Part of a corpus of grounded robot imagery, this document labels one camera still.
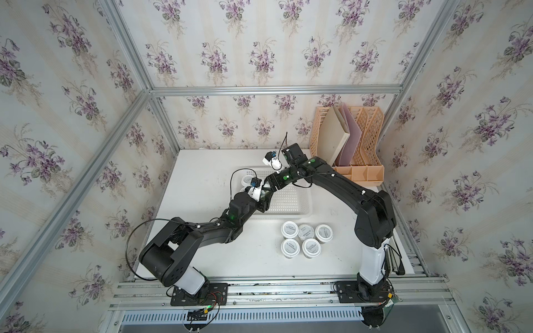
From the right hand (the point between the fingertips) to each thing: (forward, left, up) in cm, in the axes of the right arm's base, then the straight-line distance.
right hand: (268, 184), depth 85 cm
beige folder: (+30, -32, 0) cm, 44 cm away
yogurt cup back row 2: (-15, -16, -12) cm, 25 cm away
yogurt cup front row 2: (-22, -17, -11) cm, 30 cm away
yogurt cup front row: (-22, -9, -10) cm, 26 cm away
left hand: (-1, 0, -2) cm, 3 cm away
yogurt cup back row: (-15, -9, -10) cm, 20 cm away
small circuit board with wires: (-44, +23, -18) cm, 52 cm away
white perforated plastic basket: (+1, -12, -17) cm, 21 cm away
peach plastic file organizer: (+17, -48, -9) cm, 52 cm away
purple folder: (+20, -37, +10) cm, 43 cm away
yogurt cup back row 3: (-16, -23, -11) cm, 30 cm away
